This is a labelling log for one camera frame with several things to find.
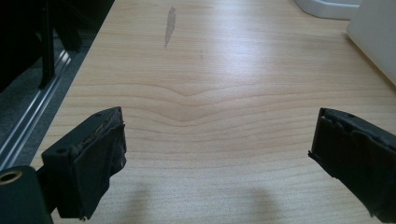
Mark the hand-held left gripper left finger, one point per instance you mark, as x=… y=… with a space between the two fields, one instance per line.
x=90 y=158

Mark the white box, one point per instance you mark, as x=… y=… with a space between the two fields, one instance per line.
x=376 y=37

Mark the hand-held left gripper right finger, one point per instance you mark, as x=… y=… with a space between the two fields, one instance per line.
x=358 y=149

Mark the aluminium frame rail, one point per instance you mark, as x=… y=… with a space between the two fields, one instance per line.
x=34 y=105

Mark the black stand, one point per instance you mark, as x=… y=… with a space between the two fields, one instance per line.
x=46 y=43

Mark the white rounded container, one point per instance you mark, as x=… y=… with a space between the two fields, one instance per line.
x=330 y=7

